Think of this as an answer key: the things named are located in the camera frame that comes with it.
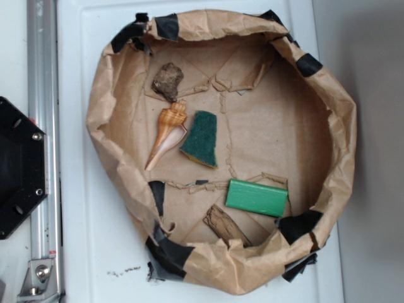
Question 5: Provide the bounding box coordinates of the green rectangular block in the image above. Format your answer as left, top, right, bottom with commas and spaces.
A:
225, 179, 288, 217

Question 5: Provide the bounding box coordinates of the green scouring sponge piece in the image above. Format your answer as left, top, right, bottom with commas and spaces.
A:
180, 110, 218, 169

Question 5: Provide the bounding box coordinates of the brown paper bag bin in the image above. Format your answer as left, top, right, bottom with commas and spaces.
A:
86, 9, 357, 295

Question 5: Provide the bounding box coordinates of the orange spiral seashell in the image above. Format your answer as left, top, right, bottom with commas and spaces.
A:
145, 99, 187, 171

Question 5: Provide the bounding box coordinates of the brown wood bark piece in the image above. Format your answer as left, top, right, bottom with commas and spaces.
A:
203, 205, 252, 247

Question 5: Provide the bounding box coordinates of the brown rough rock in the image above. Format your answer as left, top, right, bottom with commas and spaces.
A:
151, 62, 184, 102

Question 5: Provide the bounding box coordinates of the aluminium extrusion rail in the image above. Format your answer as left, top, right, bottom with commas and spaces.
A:
26, 0, 65, 303

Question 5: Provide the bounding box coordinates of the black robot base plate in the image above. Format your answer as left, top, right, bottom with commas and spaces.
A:
0, 97, 47, 240

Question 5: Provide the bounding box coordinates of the metal corner bracket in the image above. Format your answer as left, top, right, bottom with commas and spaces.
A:
17, 258, 57, 302

